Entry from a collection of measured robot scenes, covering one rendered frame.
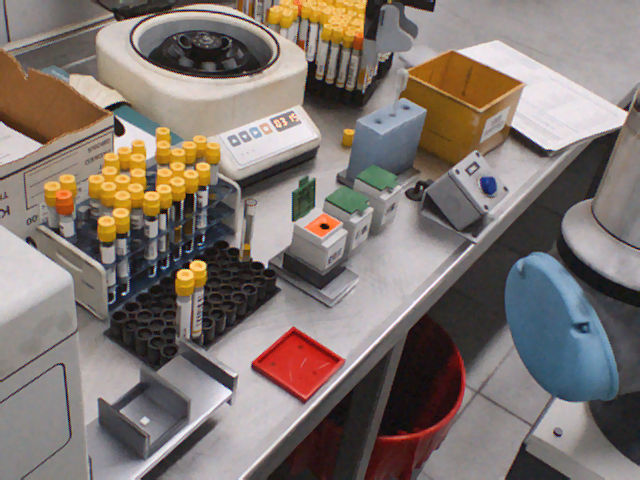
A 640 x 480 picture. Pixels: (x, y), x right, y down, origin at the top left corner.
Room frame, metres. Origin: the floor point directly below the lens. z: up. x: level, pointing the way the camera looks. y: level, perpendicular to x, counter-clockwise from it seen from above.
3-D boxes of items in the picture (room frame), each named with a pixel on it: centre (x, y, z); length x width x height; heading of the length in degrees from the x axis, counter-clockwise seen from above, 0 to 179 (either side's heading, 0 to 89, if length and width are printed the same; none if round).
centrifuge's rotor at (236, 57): (0.95, 0.20, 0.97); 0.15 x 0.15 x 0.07
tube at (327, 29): (1.09, 0.04, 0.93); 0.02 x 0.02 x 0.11
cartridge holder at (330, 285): (0.66, 0.00, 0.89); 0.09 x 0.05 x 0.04; 60
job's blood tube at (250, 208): (0.64, 0.08, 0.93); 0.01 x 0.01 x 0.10; 61
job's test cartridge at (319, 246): (0.66, 0.00, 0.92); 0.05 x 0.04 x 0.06; 60
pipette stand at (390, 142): (0.89, -0.06, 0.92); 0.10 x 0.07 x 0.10; 145
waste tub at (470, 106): (1.03, -0.16, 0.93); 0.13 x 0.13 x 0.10; 56
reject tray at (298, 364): (0.53, 0.00, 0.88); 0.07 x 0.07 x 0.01; 60
